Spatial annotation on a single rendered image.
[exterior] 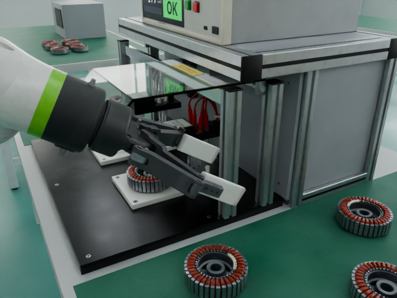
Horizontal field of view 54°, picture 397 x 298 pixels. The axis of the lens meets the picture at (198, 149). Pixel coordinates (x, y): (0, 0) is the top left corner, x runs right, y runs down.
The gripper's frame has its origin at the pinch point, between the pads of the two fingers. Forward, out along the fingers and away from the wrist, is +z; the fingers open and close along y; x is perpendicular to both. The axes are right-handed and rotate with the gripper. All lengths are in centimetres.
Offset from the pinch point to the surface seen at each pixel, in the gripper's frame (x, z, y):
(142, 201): -21.6, -1.2, -23.6
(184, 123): -3.8, 2.4, -33.8
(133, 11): -11, 28, -533
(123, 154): -23, -4, -49
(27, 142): -40, -29, -72
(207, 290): -18.3, 6.3, 4.6
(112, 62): -28, -3, -194
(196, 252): -17.3, 5.8, -3.6
